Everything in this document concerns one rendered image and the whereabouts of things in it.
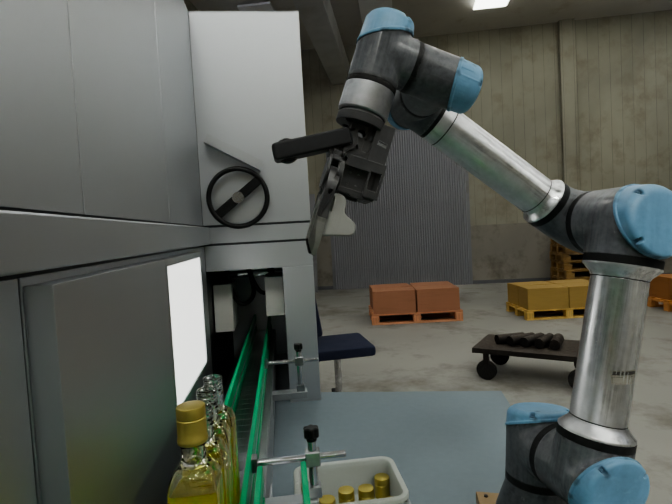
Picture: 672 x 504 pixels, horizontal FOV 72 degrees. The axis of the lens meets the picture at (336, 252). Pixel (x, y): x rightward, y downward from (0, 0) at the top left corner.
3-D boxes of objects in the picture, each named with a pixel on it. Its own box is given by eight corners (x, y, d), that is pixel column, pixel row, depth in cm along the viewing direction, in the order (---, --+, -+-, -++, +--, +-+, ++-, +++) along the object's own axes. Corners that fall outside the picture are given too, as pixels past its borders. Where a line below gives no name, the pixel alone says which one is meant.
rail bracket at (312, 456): (254, 497, 84) (250, 429, 84) (346, 486, 86) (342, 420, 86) (253, 506, 81) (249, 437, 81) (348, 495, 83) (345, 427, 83)
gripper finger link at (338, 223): (349, 261, 63) (365, 198, 65) (307, 248, 62) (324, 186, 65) (344, 264, 66) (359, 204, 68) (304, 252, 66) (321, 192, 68)
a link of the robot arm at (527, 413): (545, 455, 98) (546, 391, 97) (591, 489, 84) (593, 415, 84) (492, 460, 95) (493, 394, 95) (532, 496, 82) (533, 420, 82)
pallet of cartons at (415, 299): (455, 310, 735) (454, 280, 733) (464, 322, 638) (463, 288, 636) (369, 313, 752) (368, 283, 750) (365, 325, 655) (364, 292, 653)
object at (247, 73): (228, 260, 232) (216, 78, 228) (303, 255, 236) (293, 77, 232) (206, 272, 162) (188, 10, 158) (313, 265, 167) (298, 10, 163)
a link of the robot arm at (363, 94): (349, 72, 64) (341, 90, 72) (340, 104, 64) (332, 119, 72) (400, 90, 65) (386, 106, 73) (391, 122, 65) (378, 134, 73)
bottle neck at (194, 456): (184, 456, 57) (181, 417, 57) (209, 453, 57) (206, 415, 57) (178, 468, 54) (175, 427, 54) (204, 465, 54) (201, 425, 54)
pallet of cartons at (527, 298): (588, 306, 705) (587, 278, 703) (617, 317, 617) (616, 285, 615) (504, 309, 718) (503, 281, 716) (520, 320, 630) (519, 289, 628)
